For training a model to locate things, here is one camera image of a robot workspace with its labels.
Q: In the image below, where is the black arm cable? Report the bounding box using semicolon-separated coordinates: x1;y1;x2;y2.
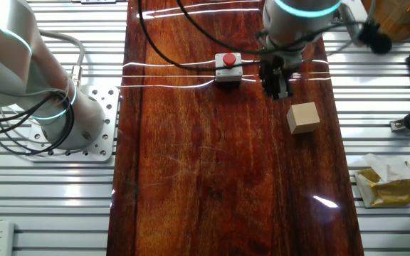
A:
136;0;263;72
175;0;368;56

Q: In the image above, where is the small wooden block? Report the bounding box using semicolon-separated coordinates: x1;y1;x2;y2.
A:
285;102;321;135

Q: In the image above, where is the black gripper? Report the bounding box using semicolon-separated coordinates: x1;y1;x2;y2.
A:
259;55;303;101

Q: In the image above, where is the gold tissue pack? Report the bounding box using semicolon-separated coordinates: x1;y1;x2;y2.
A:
353;153;410;209

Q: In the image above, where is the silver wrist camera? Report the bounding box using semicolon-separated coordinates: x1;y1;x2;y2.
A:
335;3;357;42

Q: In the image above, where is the grey box with red button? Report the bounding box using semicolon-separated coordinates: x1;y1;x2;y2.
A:
214;52;244;83

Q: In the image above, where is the thin grey gripper cable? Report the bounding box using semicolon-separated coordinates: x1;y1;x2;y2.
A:
324;0;377;58

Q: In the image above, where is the dark red wooden board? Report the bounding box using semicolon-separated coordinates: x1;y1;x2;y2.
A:
105;0;365;256

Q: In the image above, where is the black base cable bundle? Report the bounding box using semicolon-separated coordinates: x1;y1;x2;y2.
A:
0;90;75;156

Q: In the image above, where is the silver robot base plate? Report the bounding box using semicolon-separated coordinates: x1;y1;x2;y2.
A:
26;85;120;164

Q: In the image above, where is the black cable plug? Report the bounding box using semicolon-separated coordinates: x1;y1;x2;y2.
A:
357;21;393;55

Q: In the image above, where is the grey base cable with connector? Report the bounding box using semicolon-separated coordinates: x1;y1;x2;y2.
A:
38;30;86;88

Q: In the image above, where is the brown cardboard box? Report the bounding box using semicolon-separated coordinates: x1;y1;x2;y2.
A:
363;0;410;43

